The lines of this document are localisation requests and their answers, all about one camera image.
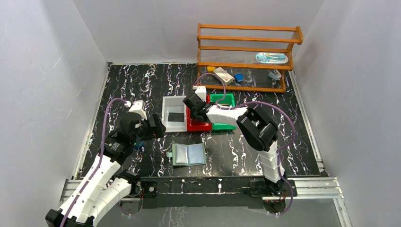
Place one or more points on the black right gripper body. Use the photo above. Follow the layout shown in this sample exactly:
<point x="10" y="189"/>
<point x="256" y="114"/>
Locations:
<point x="194" y="115"/>

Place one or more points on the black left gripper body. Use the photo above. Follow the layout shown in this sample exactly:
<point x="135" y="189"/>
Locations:
<point x="157" y="126"/>

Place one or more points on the black card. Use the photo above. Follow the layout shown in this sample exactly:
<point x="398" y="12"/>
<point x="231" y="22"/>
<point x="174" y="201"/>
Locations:
<point x="176" y="117"/>

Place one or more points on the grey-green card holder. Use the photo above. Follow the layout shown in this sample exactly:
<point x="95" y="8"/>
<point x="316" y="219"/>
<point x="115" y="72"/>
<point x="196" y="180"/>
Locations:
<point x="187" y="155"/>

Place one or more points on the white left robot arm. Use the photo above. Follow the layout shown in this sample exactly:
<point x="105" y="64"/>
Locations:
<point x="104" y="185"/>

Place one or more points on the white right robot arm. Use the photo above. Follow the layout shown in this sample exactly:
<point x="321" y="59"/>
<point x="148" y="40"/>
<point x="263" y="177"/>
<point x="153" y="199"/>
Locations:
<point x="258" y="129"/>

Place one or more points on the red plastic bin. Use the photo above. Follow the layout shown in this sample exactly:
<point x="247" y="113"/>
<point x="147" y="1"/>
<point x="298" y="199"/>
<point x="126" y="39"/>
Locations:
<point x="193" y="124"/>

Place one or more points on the white plastic bin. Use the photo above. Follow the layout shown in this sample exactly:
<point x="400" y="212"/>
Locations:
<point x="173" y="104"/>

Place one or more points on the green plastic bin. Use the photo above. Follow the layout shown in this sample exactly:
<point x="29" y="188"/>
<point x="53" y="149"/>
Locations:
<point x="228" y="100"/>

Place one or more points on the white cardboard box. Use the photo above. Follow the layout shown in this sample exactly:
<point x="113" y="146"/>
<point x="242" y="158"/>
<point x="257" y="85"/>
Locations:
<point x="224" y="76"/>

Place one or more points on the small yellow block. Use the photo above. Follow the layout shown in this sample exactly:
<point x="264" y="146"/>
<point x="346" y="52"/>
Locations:
<point x="210" y="69"/>

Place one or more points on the small blue block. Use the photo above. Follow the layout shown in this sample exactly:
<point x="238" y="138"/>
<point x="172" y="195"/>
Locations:
<point x="239" y="77"/>

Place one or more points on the orange wooden shelf rack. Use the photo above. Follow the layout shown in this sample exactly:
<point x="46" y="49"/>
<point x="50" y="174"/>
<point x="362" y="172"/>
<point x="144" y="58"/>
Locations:
<point x="234" y="47"/>

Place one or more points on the teal packaged tool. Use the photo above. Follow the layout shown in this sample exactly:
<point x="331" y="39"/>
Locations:
<point x="271" y="58"/>

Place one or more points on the white tape dispenser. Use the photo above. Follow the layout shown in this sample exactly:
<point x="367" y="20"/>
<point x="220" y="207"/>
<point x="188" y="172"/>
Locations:
<point x="275" y="74"/>

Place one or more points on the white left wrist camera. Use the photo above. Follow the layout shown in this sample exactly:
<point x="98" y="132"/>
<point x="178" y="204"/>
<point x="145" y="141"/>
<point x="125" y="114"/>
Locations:
<point x="138" y="108"/>

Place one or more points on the aluminium frame rail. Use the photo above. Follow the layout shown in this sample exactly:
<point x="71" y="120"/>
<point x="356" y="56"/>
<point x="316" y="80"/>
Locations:
<point x="304" y="187"/>

